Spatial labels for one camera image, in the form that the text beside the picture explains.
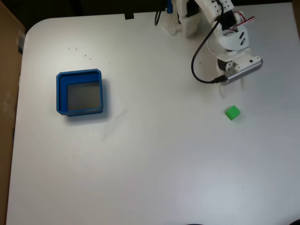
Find green cube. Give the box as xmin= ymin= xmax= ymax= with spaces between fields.
xmin=225 ymin=105 xmax=241 ymax=122

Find blue square box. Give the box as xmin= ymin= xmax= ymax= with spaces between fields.
xmin=55 ymin=68 xmax=105 ymax=118

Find blue clamp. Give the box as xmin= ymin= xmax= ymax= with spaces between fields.
xmin=165 ymin=0 xmax=174 ymax=15

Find black camera cable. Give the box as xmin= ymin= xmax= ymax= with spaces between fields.
xmin=190 ymin=0 xmax=228 ymax=85

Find silver camera box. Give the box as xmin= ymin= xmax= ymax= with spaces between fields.
xmin=219 ymin=58 xmax=264 ymax=87

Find red white servo wires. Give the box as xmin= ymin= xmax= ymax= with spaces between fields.
xmin=233 ymin=10 xmax=256 ymax=32

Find white perforated base plate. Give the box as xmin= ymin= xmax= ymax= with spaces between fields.
xmin=161 ymin=11 xmax=183 ymax=37

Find black power cable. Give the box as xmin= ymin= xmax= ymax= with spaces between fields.
xmin=154 ymin=0 xmax=165 ymax=27

